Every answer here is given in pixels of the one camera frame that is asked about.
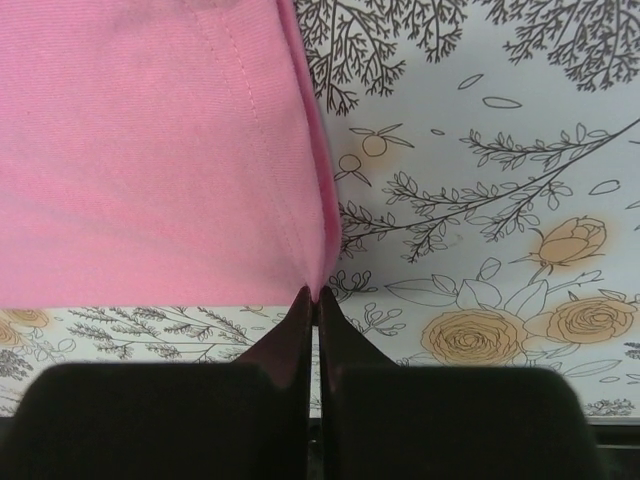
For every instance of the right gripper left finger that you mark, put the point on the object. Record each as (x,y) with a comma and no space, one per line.
(245,419)

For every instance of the pink t shirt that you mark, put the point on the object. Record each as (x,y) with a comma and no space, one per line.
(160,153)

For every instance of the floral patterned table mat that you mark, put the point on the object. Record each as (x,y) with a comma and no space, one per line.
(485,159)

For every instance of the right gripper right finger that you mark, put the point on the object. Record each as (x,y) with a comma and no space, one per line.
(384,421)

